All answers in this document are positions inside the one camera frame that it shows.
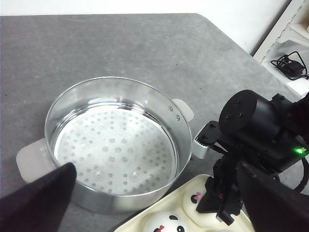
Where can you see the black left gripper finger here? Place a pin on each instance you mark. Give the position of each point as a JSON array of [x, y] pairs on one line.
[[39, 206]]

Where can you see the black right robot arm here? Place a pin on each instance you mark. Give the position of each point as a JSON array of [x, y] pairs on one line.
[[264, 144]]

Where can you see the stainless steel steamer pot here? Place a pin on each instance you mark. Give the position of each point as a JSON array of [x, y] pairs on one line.
[[128, 142]]

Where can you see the cream plastic tray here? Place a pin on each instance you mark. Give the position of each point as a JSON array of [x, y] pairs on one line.
[[173, 202]]

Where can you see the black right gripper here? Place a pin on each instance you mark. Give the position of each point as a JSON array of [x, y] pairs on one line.
[[271, 206]]

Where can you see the panda bun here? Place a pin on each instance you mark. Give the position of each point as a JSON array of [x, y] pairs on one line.
[[165, 221], [191, 199]]

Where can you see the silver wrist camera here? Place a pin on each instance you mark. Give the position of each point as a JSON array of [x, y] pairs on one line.
[[197, 148]]

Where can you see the white shelf unit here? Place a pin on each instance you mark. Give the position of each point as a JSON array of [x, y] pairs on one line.
[[290, 33]]

